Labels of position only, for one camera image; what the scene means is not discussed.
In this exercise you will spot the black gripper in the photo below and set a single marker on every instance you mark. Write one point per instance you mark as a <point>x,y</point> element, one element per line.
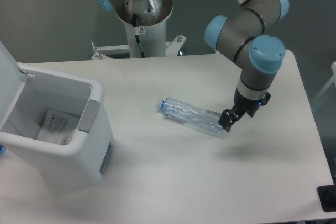
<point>241,106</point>

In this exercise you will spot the clear plastic water bottle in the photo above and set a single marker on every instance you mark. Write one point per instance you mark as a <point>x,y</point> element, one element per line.
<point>195,117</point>

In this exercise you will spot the clear plastic packaging bag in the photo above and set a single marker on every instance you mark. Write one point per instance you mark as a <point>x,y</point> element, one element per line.
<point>58,127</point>

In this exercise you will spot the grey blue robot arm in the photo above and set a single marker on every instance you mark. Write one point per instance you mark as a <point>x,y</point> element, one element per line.
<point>241,39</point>

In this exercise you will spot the white trash can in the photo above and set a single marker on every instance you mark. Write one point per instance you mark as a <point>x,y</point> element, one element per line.
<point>27,92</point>

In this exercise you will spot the black clamp at table edge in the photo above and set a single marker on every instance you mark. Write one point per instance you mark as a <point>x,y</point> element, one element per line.
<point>327,197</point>

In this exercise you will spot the blue object at left edge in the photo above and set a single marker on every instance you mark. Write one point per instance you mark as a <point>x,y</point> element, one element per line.
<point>2,150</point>

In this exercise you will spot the white pedestal base frame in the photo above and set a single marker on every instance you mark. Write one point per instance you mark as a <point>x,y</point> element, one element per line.
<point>142,46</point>

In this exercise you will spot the white frame at right edge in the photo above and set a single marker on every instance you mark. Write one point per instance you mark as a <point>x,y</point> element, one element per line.
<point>322,96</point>

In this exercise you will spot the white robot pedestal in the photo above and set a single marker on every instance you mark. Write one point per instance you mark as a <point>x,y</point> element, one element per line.
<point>144,17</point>

